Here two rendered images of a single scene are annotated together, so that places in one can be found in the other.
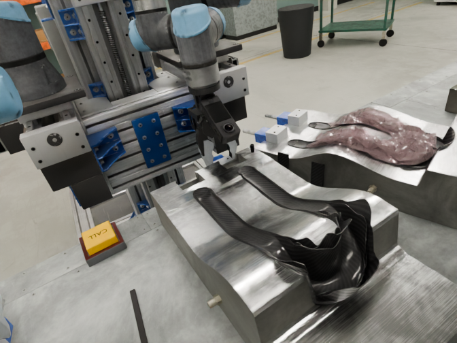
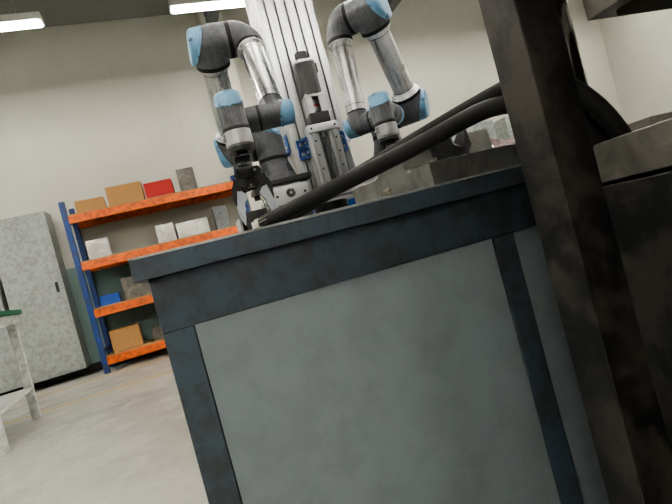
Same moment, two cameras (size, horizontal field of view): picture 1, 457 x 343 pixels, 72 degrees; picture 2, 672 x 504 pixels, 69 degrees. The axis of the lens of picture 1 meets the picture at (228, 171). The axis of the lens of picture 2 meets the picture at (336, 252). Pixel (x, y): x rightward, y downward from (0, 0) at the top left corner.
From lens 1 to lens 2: 1.12 m
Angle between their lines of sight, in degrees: 34
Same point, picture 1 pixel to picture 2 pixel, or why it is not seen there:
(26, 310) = not seen: hidden behind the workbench
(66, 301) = not seen: hidden behind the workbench
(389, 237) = (484, 143)
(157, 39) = (360, 124)
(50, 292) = not seen: hidden behind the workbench
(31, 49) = (281, 150)
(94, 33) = (318, 148)
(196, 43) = (381, 108)
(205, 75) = (387, 126)
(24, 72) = (275, 163)
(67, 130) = (299, 186)
